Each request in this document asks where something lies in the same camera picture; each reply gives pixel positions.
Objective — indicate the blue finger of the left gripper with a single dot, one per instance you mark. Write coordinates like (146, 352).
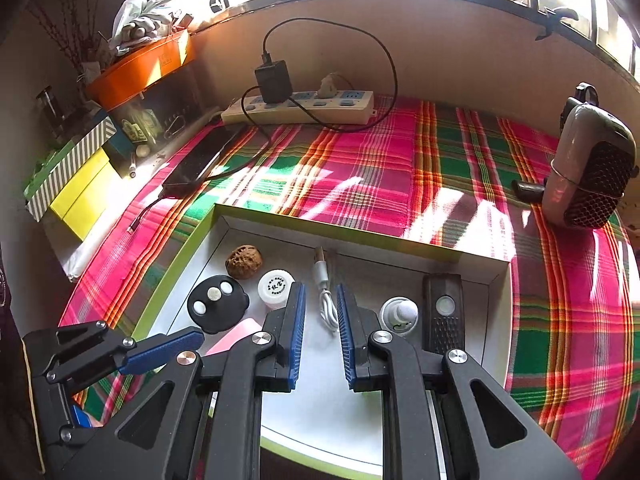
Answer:
(156, 351)

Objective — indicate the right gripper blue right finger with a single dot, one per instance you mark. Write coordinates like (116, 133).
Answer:
(363, 370)

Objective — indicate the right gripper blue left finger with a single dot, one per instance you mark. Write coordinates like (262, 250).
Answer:
(280, 369)

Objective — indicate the pink plastic case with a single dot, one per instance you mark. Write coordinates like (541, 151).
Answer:
(245, 328)

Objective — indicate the white round suction knob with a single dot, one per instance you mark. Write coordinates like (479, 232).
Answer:
(399, 315)

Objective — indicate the white round cap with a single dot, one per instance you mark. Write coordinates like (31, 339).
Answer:
(273, 288)

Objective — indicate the black round lid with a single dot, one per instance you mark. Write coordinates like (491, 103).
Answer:
(217, 304)

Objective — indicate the black remote device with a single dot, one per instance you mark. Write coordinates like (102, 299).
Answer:
(443, 326)

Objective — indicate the white green cardboard box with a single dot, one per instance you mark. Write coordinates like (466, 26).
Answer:
(348, 275)

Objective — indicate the brown walnut in box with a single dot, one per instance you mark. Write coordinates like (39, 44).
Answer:
(244, 262)

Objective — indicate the yellow box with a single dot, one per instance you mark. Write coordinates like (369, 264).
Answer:
(87, 194)

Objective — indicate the striped green box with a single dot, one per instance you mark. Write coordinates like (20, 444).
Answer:
(49, 180)

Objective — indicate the plaid pink green cloth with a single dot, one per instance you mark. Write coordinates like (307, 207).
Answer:
(435, 174)

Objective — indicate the black phone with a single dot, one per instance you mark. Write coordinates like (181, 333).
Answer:
(192, 171)

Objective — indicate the white power strip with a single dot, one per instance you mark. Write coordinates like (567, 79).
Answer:
(348, 107)

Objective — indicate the black charger adapter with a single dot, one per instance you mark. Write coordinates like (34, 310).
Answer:
(274, 82)

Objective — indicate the orange plastic tray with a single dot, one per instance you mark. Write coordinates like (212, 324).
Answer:
(137, 71)

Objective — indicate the grey black mini heater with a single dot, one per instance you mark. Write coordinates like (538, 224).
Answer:
(595, 159)

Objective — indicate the white plastic bag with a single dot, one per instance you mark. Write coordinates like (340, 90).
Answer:
(142, 22)

